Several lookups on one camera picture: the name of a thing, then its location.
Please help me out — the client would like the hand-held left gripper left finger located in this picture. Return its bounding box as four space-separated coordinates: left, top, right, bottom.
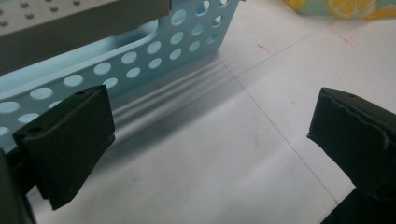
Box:
12 84 116 211

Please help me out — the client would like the light blue perforated plastic basket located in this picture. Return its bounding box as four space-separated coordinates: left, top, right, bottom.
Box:
0 0 241 153

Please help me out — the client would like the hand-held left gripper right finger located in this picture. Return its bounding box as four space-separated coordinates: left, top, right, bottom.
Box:
306 87 396 203

